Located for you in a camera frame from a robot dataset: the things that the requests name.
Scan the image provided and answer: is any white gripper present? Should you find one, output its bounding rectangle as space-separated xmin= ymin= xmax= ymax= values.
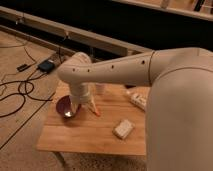
xmin=69 ymin=84 xmax=97 ymax=115

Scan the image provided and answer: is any white sponge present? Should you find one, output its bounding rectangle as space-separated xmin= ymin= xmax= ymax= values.
xmin=113 ymin=119 xmax=134 ymax=139

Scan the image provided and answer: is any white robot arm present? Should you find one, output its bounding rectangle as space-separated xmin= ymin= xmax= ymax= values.
xmin=58 ymin=47 xmax=213 ymax=171

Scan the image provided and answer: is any orange carrot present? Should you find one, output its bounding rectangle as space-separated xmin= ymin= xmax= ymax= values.
xmin=95 ymin=109 xmax=101 ymax=117

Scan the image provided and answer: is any dark purple bowl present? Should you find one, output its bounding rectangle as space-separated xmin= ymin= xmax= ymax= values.
xmin=56 ymin=95 xmax=75 ymax=118

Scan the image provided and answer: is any translucent plastic cup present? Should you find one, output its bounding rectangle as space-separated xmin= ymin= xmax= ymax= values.
xmin=95 ymin=83 xmax=105 ymax=95

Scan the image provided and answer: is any wooden table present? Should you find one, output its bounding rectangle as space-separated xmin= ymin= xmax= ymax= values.
xmin=37 ymin=82 xmax=146 ymax=156

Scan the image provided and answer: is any black power adapter box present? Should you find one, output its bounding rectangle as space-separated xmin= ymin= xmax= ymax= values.
xmin=38 ymin=60 xmax=55 ymax=73

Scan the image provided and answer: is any white power strip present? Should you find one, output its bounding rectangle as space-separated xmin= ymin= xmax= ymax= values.
xmin=130 ymin=93 xmax=146 ymax=110

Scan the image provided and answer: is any small black device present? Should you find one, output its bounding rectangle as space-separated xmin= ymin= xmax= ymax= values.
xmin=17 ymin=64 xmax=29 ymax=72

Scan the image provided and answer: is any black floor cable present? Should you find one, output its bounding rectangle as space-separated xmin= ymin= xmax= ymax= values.
xmin=0 ymin=70 xmax=54 ymax=118

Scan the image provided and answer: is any long wooden beam rail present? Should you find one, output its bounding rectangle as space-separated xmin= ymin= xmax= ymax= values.
xmin=0 ymin=6 xmax=150 ymax=56

